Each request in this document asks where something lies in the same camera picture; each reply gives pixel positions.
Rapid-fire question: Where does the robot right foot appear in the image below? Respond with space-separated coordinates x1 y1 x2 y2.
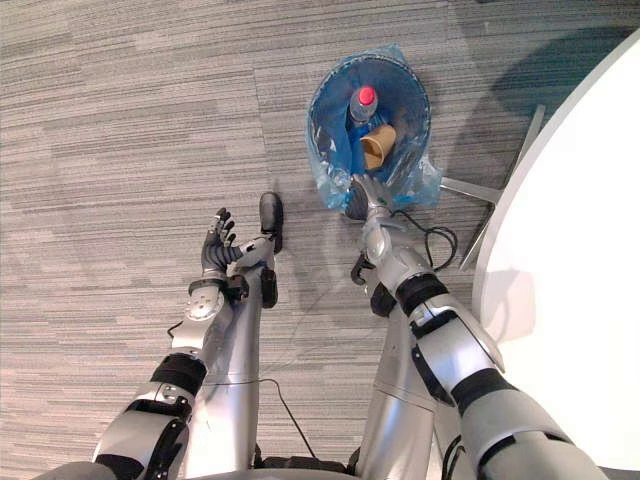
343 185 372 222

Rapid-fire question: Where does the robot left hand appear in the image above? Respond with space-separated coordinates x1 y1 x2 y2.
199 206 246 277

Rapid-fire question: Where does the robot right leg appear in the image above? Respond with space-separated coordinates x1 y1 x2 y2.
349 279 464 480

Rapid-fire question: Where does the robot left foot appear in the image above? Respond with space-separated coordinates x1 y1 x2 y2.
258 191 285 254

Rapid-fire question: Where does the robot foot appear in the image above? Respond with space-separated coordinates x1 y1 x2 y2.
258 191 285 254
343 185 372 222

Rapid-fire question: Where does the black cable loop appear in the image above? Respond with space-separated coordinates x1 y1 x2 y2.
392 208 459 274

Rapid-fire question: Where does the small black trash bin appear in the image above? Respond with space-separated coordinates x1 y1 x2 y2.
306 53 433 194

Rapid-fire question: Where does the white round table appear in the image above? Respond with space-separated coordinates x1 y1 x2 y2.
471 37 640 472

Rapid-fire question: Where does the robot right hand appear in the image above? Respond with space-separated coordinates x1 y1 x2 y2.
346 172 386 210

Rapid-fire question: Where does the grey robot torso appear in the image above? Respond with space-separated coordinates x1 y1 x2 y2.
32 453 354 480

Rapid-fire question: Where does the brown paper cup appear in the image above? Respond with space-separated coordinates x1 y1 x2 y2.
359 124 398 171

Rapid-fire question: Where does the clear bottle with red cap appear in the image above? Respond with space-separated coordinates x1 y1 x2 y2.
347 85 378 127

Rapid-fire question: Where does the thin black cable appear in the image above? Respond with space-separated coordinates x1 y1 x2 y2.
252 377 321 462

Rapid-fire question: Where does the blue plastic trash bag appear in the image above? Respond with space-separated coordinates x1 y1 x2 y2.
305 42 445 212

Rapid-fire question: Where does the grey metal table base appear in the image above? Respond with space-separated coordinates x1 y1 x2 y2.
438 104 547 273

